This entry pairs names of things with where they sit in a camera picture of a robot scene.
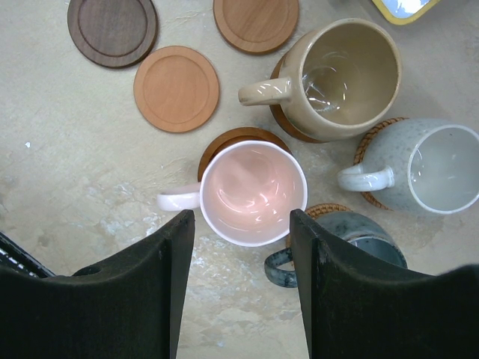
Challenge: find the tan stoneware mug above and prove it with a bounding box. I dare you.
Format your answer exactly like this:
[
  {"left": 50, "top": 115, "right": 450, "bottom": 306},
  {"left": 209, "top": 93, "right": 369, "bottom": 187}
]
[{"left": 238, "top": 18, "right": 402, "bottom": 143}]

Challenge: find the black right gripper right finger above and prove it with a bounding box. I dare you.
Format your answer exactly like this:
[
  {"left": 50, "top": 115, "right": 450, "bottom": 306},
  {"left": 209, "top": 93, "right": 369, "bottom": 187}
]
[{"left": 290, "top": 209, "right": 478, "bottom": 358}]

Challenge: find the woven rattan coaster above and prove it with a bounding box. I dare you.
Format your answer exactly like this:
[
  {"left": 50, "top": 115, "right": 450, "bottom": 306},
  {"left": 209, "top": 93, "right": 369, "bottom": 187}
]
[
  {"left": 284, "top": 203, "right": 353, "bottom": 270},
  {"left": 353, "top": 117, "right": 408, "bottom": 211}
]

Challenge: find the light wood coaster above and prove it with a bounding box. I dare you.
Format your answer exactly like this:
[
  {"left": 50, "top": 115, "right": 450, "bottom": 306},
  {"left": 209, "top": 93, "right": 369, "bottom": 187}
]
[
  {"left": 213, "top": 0, "right": 299, "bottom": 55},
  {"left": 133, "top": 46, "right": 220, "bottom": 133}
]

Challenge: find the pink mug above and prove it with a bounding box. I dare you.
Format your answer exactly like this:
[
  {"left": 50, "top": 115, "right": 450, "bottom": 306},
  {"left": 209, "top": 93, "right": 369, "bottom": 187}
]
[{"left": 157, "top": 141, "right": 308, "bottom": 247}]

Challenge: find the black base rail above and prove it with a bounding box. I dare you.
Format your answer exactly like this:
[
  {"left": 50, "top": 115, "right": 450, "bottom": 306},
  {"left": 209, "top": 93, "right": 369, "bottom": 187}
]
[{"left": 0, "top": 233, "right": 55, "bottom": 278}]

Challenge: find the white mug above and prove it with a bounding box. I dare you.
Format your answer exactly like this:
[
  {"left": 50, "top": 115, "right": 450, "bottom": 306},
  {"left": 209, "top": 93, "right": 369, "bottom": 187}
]
[{"left": 338, "top": 118, "right": 478, "bottom": 215}]

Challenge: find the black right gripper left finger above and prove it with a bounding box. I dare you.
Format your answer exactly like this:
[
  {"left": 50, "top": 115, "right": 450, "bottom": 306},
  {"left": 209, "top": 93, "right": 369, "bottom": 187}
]
[{"left": 1, "top": 210, "right": 195, "bottom": 358}]

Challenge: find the yellow-framed whiteboard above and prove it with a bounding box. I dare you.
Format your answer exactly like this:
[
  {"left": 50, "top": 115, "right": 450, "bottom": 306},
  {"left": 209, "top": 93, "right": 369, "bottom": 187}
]
[{"left": 372, "top": 0, "right": 439, "bottom": 25}]

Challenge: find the ringed brown wood coaster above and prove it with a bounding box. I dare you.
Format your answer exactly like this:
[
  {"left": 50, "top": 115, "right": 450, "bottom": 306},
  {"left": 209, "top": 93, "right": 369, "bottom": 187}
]
[{"left": 198, "top": 127, "right": 291, "bottom": 182}]

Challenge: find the grey stoneware cup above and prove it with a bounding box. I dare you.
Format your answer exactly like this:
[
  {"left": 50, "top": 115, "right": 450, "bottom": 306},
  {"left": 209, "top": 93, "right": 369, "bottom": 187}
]
[{"left": 264, "top": 211, "right": 408, "bottom": 288}]

